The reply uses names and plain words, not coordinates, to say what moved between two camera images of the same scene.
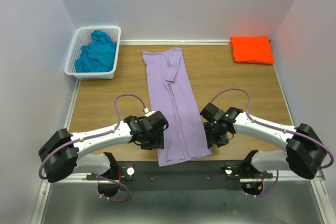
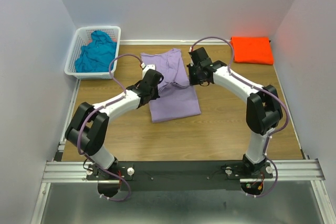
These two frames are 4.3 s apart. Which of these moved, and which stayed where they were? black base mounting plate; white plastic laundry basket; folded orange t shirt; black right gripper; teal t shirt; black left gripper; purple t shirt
Moved: purple t shirt; black left gripper; black right gripper
Stayed: teal t shirt; white plastic laundry basket; folded orange t shirt; black base mounting plate
